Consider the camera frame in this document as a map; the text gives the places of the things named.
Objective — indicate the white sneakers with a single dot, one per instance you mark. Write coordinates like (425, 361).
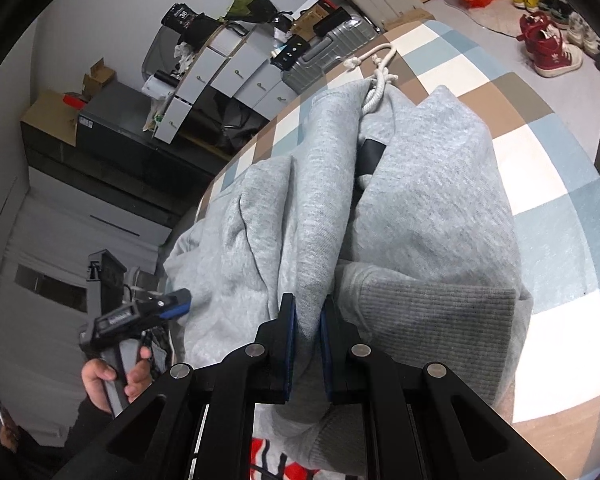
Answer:
(581, 34)

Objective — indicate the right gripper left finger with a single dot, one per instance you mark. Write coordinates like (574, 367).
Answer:
(276, 367)

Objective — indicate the plaid bed sheet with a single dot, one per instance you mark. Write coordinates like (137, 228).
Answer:
(553, 191)

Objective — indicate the red high-top sneaker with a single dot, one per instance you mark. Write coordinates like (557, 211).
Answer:
(551, 55)

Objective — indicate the brown cardboard box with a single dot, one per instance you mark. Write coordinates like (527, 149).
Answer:
(50, 114)

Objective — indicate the stack of white boxes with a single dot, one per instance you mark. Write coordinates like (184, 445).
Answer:
(238, 66)

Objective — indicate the black cabinet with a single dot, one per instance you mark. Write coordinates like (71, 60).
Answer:
(117, 161)

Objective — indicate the silver ribbed suitcase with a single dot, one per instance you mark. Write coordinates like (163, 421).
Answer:
(327, 52)

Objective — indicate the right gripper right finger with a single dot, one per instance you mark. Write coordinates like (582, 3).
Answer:
(337, 338)

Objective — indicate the grey hoodie with red print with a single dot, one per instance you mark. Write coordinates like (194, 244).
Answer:
(395, 210)

